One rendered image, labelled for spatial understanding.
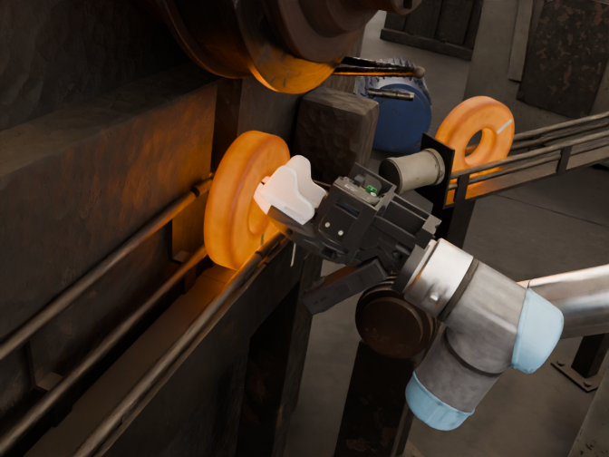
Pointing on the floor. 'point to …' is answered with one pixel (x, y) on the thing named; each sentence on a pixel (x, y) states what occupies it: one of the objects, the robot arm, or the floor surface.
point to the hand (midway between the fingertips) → (252, 185)
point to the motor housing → (382, 371)
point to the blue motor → (399, 111)
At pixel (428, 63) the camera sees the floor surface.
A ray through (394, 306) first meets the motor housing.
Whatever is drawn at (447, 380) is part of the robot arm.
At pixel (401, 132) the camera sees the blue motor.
